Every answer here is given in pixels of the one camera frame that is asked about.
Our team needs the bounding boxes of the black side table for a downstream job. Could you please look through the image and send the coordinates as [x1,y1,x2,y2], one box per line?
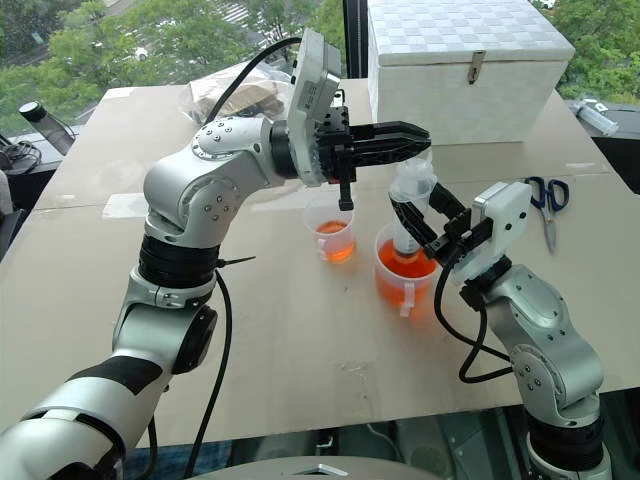
[564,99,640,197]

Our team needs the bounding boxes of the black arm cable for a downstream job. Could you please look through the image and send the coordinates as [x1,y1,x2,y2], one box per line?
[181,36,304,479]
[433,258,516,385]

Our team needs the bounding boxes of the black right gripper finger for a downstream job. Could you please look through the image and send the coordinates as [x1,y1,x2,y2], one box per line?
[430,181,470,222]
[390,198,440,250]

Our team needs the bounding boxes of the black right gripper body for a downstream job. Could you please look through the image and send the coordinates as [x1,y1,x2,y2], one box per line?
[424,209,495,267]

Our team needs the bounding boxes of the small clear cup red liquid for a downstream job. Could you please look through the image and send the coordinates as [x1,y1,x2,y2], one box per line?
[301,194,359,265]

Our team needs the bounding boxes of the blue handled scissors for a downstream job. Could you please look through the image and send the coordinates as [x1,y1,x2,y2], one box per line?
[524,175,572,254]

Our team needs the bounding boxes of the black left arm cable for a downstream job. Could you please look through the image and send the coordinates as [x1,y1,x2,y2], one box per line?
[181,36,304,479]

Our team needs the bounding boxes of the grey rounded robot torso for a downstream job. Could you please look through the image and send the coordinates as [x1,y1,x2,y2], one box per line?
[187,453,417,480]

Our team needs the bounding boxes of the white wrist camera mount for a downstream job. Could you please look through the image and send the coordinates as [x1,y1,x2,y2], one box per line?
[286,27,344,189]
[439,181,534,287]

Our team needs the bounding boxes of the black window frame post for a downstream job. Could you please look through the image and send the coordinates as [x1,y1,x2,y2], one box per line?
[343,0,370,79]

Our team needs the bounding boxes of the black zip tie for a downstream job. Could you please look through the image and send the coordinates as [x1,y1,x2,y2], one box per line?
[216,255,257,270]

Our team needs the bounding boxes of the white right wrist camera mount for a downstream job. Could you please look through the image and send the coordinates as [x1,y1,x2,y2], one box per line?
[439,181,534,287]

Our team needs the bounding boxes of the white checkered box with latch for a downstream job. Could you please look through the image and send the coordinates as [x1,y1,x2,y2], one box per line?
[366,0,577,147]

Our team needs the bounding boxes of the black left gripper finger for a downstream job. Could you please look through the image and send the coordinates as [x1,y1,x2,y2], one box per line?
[350,142,431,168]
[349,120,432,147]

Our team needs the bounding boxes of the black bottle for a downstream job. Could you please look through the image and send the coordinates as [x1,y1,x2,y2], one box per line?
[18,100,77,157]

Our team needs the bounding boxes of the clear plastic bag brown contents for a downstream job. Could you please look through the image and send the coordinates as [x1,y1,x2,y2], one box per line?
[181,66,297,127]

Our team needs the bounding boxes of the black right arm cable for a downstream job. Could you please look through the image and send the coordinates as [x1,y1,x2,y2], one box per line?
[433,258,516,385]

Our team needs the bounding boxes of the large clear cup red liquid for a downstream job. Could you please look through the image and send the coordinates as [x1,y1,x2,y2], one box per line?
[374,222,442,319]

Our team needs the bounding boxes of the large clear plastic syringe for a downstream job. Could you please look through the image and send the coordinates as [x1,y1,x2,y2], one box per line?
[569,98,622,138]

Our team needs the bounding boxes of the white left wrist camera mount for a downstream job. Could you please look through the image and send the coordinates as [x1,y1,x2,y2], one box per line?
[286,27,344,189]

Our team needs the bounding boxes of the black cable bundle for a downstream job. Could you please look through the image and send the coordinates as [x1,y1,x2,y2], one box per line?
[0,133,44,177]

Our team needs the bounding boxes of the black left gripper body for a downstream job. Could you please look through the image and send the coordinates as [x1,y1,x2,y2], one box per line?
[316,105,359,212]

